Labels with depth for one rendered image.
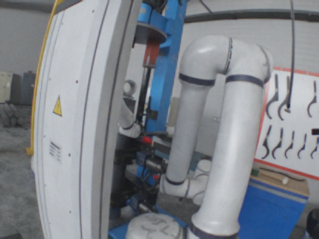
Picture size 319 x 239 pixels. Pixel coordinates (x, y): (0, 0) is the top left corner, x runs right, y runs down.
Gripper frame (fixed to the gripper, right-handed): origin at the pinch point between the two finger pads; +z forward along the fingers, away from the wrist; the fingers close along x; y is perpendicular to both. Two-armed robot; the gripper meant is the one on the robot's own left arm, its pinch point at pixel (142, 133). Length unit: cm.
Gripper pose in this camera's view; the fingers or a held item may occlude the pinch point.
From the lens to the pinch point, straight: 146.1
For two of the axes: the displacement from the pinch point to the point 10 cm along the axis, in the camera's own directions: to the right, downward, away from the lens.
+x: -7.3, -2.0, 6.5
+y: 5.3, -7.7, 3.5
